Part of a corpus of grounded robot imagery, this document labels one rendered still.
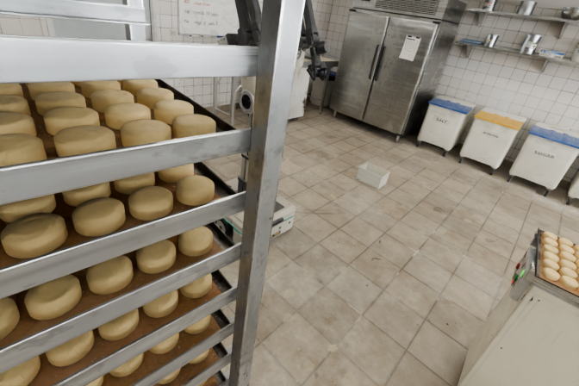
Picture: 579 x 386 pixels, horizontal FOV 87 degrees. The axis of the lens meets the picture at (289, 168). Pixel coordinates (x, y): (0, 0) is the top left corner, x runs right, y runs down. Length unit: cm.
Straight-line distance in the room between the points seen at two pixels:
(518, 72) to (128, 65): 532
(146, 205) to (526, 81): 529
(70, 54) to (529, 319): 165
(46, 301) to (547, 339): 164
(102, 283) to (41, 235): 10
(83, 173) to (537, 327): 163
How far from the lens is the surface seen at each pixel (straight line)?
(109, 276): 45
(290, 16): 32
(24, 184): 31
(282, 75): 33
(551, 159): 489
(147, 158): 32
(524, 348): 176
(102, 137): 34
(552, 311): 163
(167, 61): 30
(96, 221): 38
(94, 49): 28
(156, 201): 40
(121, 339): 52
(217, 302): 52
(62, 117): 40
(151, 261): 45
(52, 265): 36
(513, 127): 484
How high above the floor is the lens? 165
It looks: 28 degrees down
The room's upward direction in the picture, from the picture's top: 9 degrees clockwise
